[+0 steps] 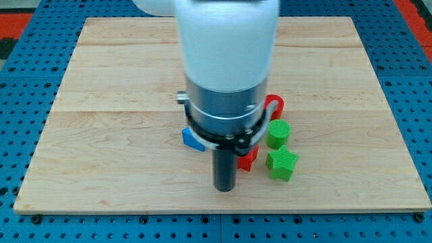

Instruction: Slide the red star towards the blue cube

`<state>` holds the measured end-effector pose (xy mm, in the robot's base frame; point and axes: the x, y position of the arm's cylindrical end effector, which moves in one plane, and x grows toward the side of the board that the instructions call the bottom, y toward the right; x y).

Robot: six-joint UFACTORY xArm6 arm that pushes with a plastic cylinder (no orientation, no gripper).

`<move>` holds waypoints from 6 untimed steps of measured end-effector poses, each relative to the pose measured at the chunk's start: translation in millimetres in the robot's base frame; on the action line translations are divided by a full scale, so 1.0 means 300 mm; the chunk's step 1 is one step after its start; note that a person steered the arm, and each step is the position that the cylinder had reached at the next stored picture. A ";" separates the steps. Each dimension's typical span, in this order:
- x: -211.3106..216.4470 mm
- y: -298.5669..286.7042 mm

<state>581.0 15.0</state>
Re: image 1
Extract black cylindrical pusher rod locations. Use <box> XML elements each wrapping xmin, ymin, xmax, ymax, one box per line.
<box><xmin>212</xmin><ymin>150</ymin><xmax>237</xmax><ymax>192</ymax></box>

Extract green star block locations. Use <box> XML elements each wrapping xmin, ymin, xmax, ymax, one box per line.
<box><xmin>265</xmin><ymin>145</ymin><xmax>299</xmax><ymax>182</ymax></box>

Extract red curved block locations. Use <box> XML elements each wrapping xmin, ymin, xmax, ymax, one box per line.
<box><xmin>264</xmin><ymin>94</ymin><xmax>284</xmax><ymax>120</ymax></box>

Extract light wooden board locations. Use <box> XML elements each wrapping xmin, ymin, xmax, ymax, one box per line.
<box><xmin>14</xmin><ymin>17</ymin><xmax>431</xmax><ymax>215</ymax></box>

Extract grey cable on mount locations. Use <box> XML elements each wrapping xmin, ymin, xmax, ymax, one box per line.
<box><xmin>251</xmin><ymin>100</ymin><xmax>279</xmax><ymax>144</ymax></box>

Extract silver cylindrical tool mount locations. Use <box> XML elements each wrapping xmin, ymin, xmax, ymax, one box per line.
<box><xmin>176</xmin><ymin>79</ymin><xmax>269</xmax><ymax>156</ymax></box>

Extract red star block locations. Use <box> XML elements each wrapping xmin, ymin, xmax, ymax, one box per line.
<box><xmin>237</xmin><ymin>145</ymin><xmax>259</xmax><ymax>171</ymax></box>

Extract green cylinder block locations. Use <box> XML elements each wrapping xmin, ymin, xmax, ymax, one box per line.
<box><xmin>265</xmin><ymin>119</ymin><xmax>291</xmax><ymax>149</ymax></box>

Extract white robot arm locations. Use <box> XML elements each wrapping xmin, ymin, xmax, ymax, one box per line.
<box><xmin>134</xmin><ymin>0</ymin><xmax>279</xmax><ymax>192</ymax></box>

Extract blue cube block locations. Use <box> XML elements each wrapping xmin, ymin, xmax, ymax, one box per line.
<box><xmin>182</xmin><ymin>127</ymin><xmax>205</xmax><ymax>152</ymax></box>

